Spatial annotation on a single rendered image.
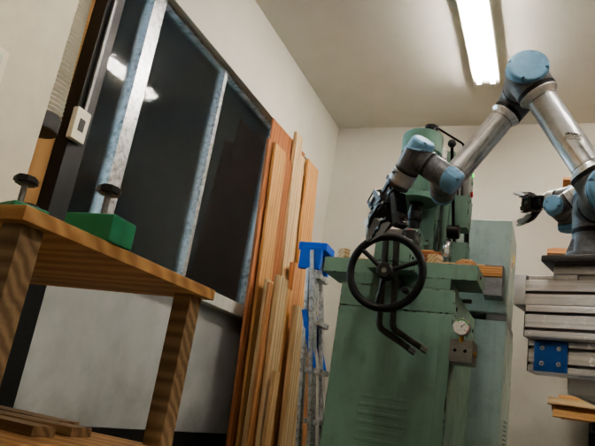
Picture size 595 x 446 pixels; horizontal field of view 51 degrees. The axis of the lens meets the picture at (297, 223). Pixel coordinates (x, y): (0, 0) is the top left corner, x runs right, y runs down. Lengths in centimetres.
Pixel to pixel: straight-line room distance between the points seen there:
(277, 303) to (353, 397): 146
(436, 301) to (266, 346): 156
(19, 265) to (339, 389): 158
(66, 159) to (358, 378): 137
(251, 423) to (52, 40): 228
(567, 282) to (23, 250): 141
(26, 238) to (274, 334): 277
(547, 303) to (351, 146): 377
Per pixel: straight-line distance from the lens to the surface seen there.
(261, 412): 366
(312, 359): 319
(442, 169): 184
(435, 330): 235
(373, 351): 239
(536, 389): 473
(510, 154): 519
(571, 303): 189
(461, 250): 274
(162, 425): 140
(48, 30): 223
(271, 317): 371
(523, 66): 196
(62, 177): 254
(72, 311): 274
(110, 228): 115
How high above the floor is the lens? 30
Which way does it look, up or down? 16 degrees up
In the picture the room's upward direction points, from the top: 9 degrees clockwise
